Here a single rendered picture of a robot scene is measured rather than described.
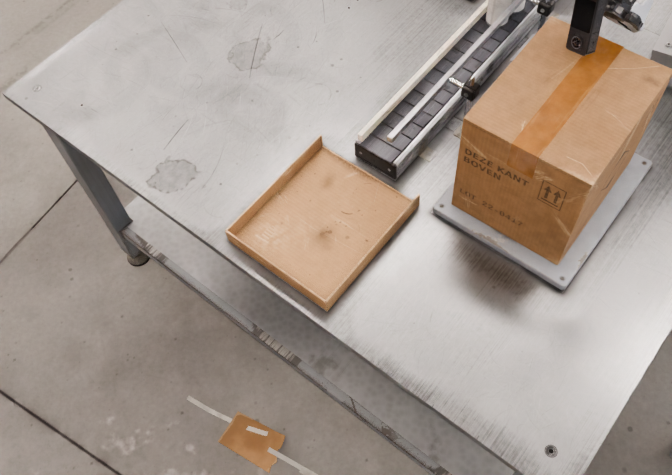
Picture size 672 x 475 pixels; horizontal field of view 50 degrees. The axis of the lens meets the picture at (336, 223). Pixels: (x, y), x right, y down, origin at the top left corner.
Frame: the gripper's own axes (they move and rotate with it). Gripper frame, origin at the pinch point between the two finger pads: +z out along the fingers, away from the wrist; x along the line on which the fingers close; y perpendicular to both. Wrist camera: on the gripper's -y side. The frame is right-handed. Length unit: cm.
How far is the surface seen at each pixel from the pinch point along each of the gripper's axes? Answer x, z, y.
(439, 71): 36.9, 0.2, -22.6
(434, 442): 6, 31, -104
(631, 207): -9.0, 19.3, -28.3
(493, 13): 38.5, 8.7, -6.0
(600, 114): -8.9, -10.2, -16.0
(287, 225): 29, -27, -63
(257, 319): 60, 8, -106
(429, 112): 29.4, -4.7, -31.0
